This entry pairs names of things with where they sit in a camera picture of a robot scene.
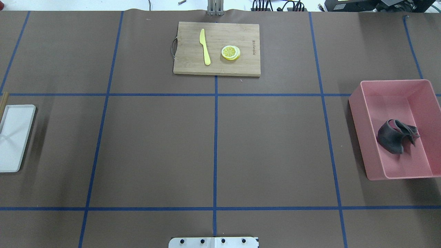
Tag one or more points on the grey cleaning cloth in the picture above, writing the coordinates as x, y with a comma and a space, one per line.
392, 133

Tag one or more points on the yellow plastic knife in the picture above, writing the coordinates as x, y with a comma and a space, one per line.
202, 40

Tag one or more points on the yellow lemon slice toy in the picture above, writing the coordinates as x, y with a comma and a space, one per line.
230, 52

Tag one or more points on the bamboo cutting board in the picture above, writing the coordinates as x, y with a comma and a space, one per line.
188, 58

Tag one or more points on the pink plastic bin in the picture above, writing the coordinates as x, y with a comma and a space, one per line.
412, 102

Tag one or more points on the white rectangular tray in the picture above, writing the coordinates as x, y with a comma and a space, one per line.
16, 124

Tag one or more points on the wooden rod over tray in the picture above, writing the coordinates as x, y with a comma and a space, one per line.
3, 103

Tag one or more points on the aluminium frame post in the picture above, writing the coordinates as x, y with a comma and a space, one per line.
215, 8

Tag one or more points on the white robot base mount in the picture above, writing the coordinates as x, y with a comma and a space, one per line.
214, 242

